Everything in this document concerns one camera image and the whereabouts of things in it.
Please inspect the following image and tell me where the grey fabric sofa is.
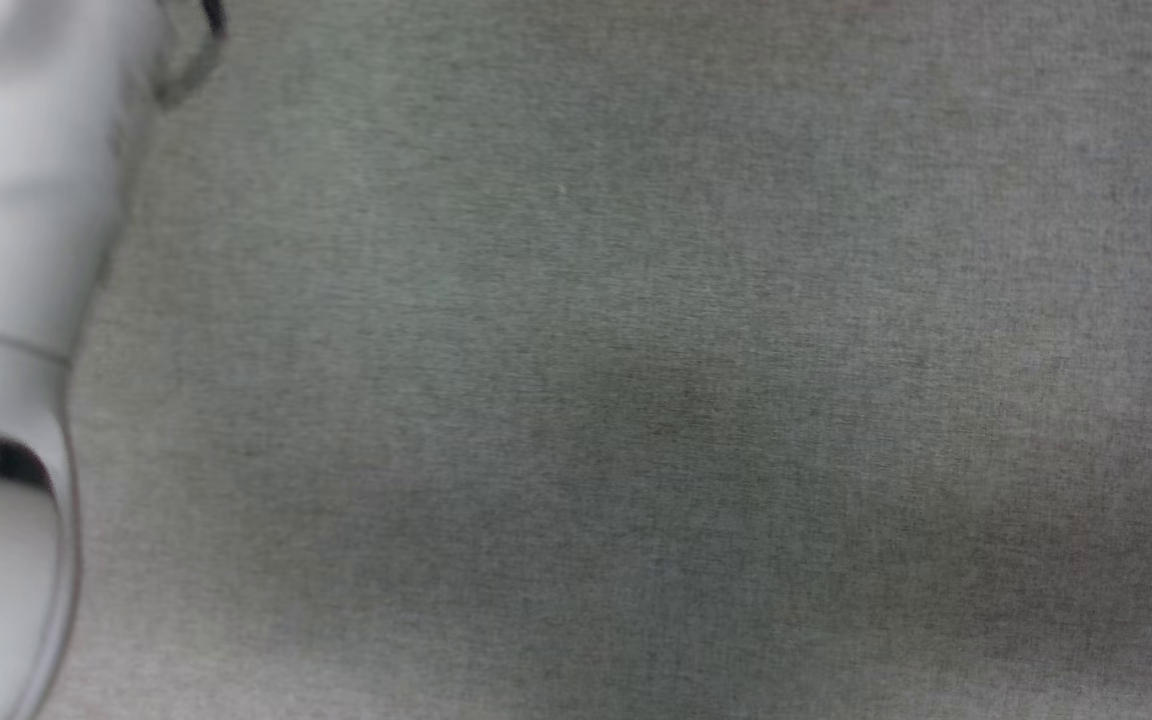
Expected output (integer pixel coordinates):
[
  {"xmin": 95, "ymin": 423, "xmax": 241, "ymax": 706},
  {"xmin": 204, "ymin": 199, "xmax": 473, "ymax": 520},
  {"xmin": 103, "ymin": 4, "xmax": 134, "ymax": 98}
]
[{"xmin": 34, "ymin": 0, "xmax": 1152, "ymax": 720}]

